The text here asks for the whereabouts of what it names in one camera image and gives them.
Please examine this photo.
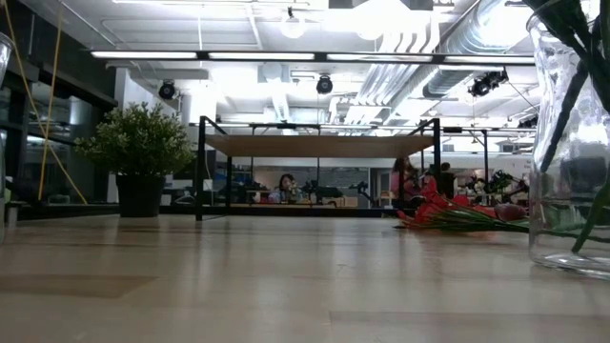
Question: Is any clear glass vase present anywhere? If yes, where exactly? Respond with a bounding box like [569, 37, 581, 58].
[0, 30, 15, 245]
[526, 0, 610, 281]

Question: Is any person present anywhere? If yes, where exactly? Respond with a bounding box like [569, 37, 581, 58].
[389, 155, 423, 210]
[268, 172, 305, 205]
[437, 161, 458, 200]

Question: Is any long LED light bar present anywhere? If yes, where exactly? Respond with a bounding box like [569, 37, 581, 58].
[89, 50, 536, 67]

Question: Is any red artificial flower bunch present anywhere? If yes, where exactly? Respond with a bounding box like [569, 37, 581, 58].
[393, 177, 531, 235]

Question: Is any round white ceiling lamp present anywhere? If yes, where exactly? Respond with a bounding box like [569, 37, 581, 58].
[279, 7, 307, 40]

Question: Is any green potted plant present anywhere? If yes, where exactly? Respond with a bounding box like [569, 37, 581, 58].
[72, 101, 197, 219]

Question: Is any black ceiling spotlight cluster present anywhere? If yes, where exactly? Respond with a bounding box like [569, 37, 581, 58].
[466, 69, 510, 99]

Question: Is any maroon artificial tulip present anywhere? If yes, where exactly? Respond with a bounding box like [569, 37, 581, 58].
[493, 202, 529, 224]

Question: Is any small grey cylinder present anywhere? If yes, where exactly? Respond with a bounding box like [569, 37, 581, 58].
[3, 199, 21, 229]

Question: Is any wooden shelf black metal frame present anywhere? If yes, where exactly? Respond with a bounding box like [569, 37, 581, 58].
[196, 115, 443, 223]

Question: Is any black ceiling camera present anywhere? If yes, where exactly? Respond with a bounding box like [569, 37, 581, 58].
[157, 79, 177, 101]
[315, 74, 335, 95]

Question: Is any silver ventilation duct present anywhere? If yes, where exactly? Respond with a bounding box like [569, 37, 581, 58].
[421, 0, 525, 99]

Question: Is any yellow cable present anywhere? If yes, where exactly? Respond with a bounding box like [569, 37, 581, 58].
[36, 11, 66, 196]
[2, 0, 91, 206]

